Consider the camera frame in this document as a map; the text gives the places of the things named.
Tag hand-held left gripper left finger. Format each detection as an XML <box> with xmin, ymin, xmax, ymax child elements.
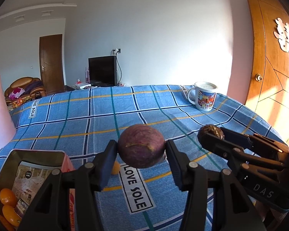
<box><xmin>17</xmin><ymin>140</ymin><xmax>118</xmax><ymax>231</ymax></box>

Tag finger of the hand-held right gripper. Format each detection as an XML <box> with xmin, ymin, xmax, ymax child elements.
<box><xmin>199</xmin><ymin>135</ymin><xmax>286</xmax><ymax>174</ymax></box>
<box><xmin>219</xmin><ymin>127</ymin><xmax>289</xmax><ymax>160</ymax></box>

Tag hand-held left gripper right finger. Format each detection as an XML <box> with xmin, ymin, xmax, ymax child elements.
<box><xmin>165</xmin><ymin>140</ymin><xmax>268</xmax><ymax>231</ymax></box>

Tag purple passion fruit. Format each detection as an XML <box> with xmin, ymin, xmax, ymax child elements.
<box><xmin>118</xmin><ymin>124</ymin><xmax>166</xmax><ymax>169</ymax></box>

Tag pink metal tin box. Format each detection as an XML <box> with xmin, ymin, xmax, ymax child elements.
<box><xmin>0</xmin><ymin>149</ymin><xmax>76</xmax><ymax>231</ymax></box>

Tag orange tangerine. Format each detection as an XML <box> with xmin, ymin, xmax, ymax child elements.
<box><xmin>0</xmin><ymin>213</ymin><xmax>15</xmax><ymax>231</ymax></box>
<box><xmin>0</xmin><ymin>188</ymin><xmax>17</xmax><ymax>207</ymax></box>
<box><xmin>2</xmin><ymin>204</ymin><xmax>22</xmax><ymax>227</ymax></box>

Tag small yellow-brown fruit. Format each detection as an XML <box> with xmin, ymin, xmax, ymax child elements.
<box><xmin>111</xmin><ymin>161</ymin><xmax>121</xmax><ymax>176</ymax></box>

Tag white printed mug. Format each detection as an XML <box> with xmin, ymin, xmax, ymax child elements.
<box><xmin>187</xmin><ymin>81</ymin><xmax>218</xmax><ymax>112</ymax></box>

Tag blue plaid tablecloth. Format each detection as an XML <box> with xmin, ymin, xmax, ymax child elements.
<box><xmin>0</xmin><ymin>84</ymin><xmax>289</xmax><ymax>231</ymax></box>

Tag printed paper leaflet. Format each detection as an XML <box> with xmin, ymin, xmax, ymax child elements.
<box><xmin>13</xmin><ymin>164</ymin><xmax>55</xmax><ymax>218</ymax></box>

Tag low television stand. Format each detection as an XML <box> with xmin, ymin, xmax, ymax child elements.
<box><xmin>72</xmin><ymin>82</ymin><xmax>116</xmax><ymax>90</ymax></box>

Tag light orange wooden door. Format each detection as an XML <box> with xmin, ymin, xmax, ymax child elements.
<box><xmin>243</xmin><ymin>0</ymin><xmax>289</xmax><ymax>145</ymax></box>

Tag black television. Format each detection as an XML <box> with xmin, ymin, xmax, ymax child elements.
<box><xmin>88</xmin><ymin>55</ymin><xmax>118</xmax><ymax>86</ymax></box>

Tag brown leather armchair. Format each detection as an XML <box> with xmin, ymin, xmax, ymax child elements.
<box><xmin>4</xmin><ymin>77</ymin><xmax>47</xmax><ymax>105</ymax></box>

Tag orange snack packets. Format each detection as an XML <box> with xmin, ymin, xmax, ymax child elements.
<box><xmin>12</xmin><ymin>96</ymin><xmax>32</xmax><ymax>109</ymax></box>

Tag white paper door decoration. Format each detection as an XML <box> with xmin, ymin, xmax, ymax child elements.
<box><xmin>274</xmin><ymin>17</ymin><xmax>289</xmax><ymax>58</ymax></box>

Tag dark brown wooden door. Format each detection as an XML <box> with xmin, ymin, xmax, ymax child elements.
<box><xmin>39</xmin><ymin>34</ymin><xmax>65</xmax><ymax>94</ymax></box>

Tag pink floral pillow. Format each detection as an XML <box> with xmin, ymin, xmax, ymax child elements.
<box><xmin>10</xmin><ymin>88</ymin><xmax>26</xmax><ymax>99</ymax></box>

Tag pink electric kettle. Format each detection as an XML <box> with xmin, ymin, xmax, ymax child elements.
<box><xmin>0</xmin><ymin>72</ymin><xmax>17</xmax><ymax>151</ymax></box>

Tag black power cable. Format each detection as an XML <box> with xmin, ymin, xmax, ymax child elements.
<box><xmin>117</xmin><ymin>53</ymin><xmax>123</xmax><ymax>85</ymax></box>

